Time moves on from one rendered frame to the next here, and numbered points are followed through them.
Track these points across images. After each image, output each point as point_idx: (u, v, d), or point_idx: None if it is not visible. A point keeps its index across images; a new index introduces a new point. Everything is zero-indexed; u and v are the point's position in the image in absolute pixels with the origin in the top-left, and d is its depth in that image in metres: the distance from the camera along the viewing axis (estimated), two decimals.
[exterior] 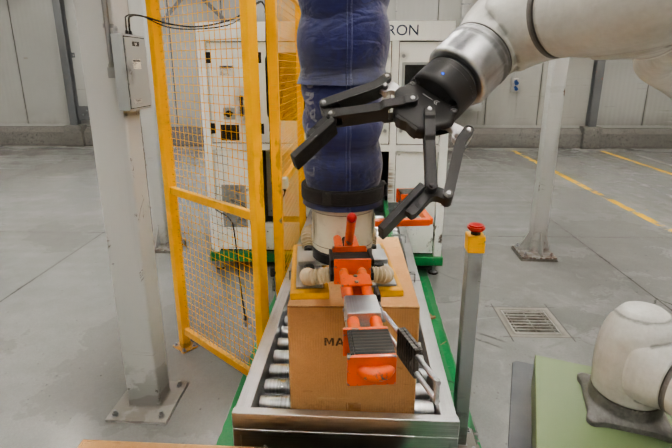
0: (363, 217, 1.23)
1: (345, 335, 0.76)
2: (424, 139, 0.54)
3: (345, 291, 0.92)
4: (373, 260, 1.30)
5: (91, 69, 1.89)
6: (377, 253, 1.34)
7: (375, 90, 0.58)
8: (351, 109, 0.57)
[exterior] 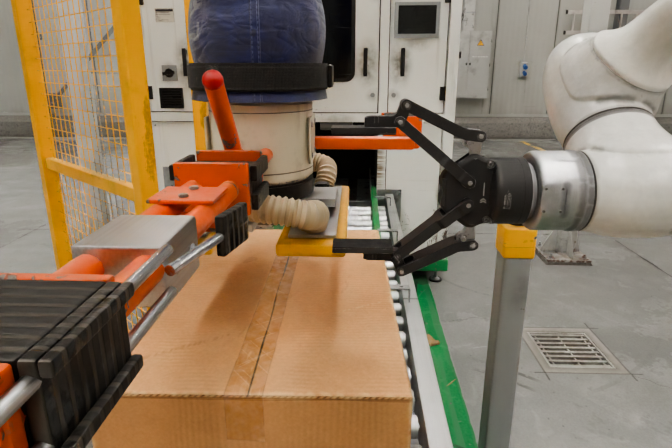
0: (285, 119, 0.71)
1: None
2: (438, 162, 0.53)
3: (144, 211, 0.40)
4: (311, 199, 0.77)
5: None
6: (323, 191, 0.81)
7: (449, 238, 0.55)
8: (412, 237, 0.56)
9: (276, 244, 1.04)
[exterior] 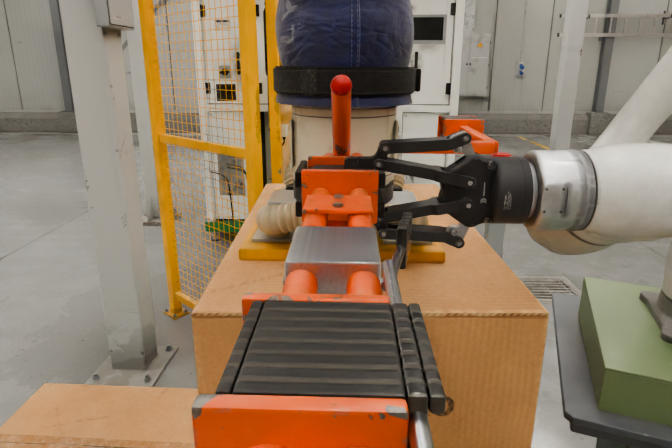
0: (376, 123, 0.70)
1: None
2: (433, 176, 0.53)
3: (307, 221, 0.39)
4: (395, 204, 0.76)
5: None
6: (402, 196, 0.80)
7: (439, 227, 0.55)
8: (399, 209, 0.55)
9: None
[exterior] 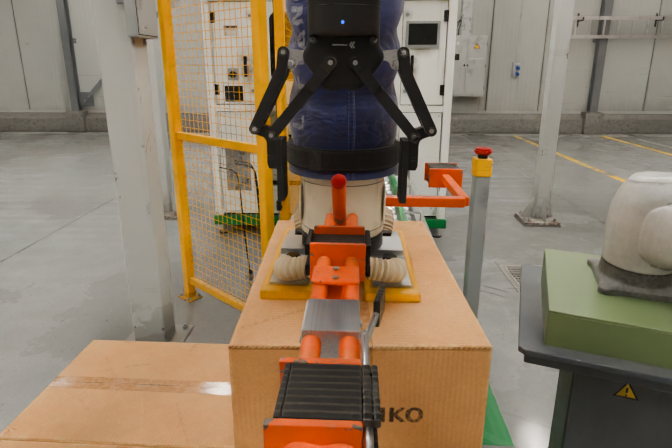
0: (368, 189, 0.88)
1: (283, 371, 0.42)
2: (371, 92, 0.49)
3: (314, 291, 0.58)
4: (383, 250, 0.95)
5: None
6: (390, 242, 0.99)
7: (285, 75, 0.49)
8: (285, 116, 0.50)
9: None
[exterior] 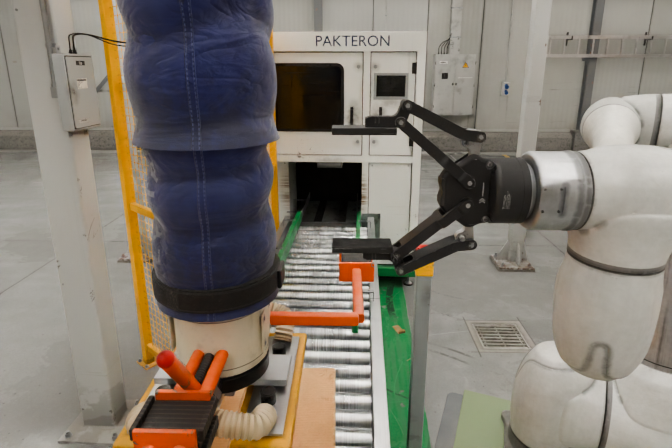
0: (238, 323, 0.80)
1: None
2: (437, 162, 0.53)
3: None
4: (265, 380, 0.87)
5: (35, 88, 1.86)
6: (277, 365, 0.91)
7: (447, 237, 0.55)
8: (411, 237, 0.56)
9: (239, 393, 1.15)
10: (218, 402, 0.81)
